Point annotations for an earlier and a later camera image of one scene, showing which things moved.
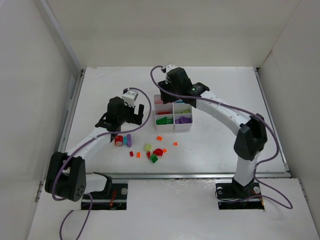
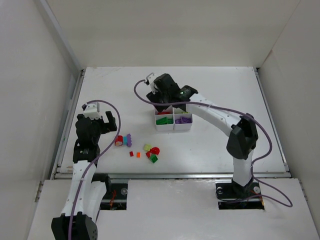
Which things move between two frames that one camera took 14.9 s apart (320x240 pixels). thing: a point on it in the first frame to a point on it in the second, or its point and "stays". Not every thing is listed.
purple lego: [187, 120] stays
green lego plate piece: [162, 121] stays
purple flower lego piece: [129, 140] stays
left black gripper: [135, 116] to [99, 123]
